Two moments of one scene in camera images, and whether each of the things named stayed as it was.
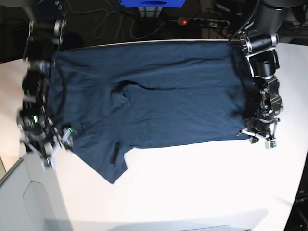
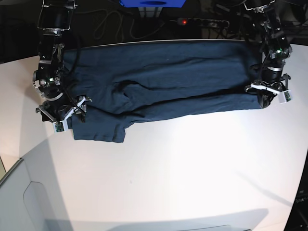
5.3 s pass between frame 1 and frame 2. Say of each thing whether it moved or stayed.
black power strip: stayed
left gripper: moved
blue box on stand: stayed
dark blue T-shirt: moved
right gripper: moved
